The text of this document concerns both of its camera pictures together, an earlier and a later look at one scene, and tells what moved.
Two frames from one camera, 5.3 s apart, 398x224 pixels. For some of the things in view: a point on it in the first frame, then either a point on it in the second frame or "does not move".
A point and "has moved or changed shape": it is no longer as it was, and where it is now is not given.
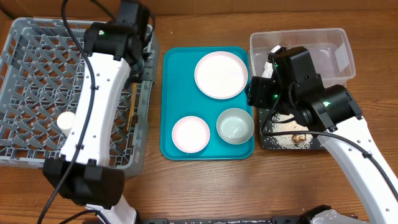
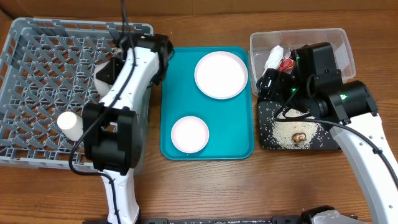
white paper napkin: [268, 70] does not move
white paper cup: [65, 121] does not move
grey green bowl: [235, 126] has moved or changed shape
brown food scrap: [298, 138] does not move
